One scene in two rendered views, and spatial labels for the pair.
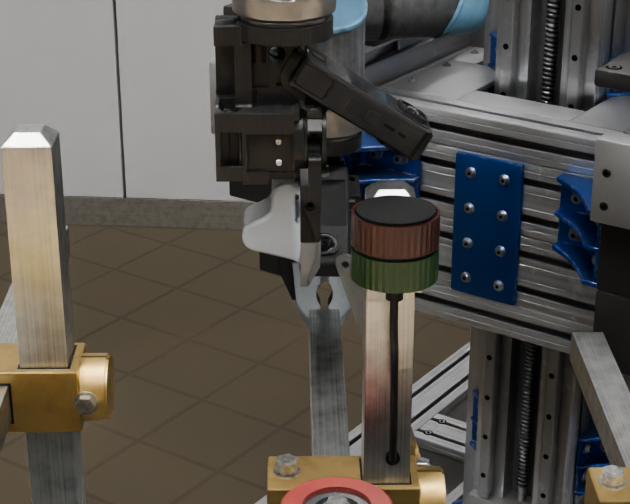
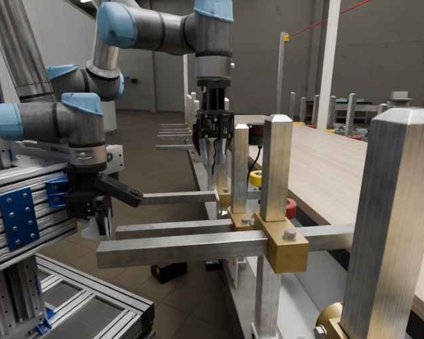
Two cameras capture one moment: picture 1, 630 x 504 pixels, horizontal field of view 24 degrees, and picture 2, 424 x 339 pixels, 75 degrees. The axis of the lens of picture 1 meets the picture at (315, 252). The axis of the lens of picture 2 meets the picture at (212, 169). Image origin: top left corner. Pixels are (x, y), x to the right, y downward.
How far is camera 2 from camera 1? 1.31 m
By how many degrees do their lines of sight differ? 90
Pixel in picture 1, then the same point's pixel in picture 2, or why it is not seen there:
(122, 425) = not seen: outside the picture
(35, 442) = not seen: hidden behind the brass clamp
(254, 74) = (221, 99)
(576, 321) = (61, 228)
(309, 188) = not seen: hidden behind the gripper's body
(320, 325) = (131, 228)
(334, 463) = (236, 216)
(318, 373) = (171, 226)
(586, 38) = (2, 142)
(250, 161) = (229, 129)
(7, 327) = (238, 237)
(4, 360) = (281, 224)
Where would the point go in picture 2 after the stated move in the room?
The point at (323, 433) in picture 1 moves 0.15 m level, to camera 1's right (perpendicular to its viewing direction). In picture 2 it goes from (213, 223) to (206, 200)
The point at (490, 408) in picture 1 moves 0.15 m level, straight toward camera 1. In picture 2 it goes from (5, 299) to (50, 299)
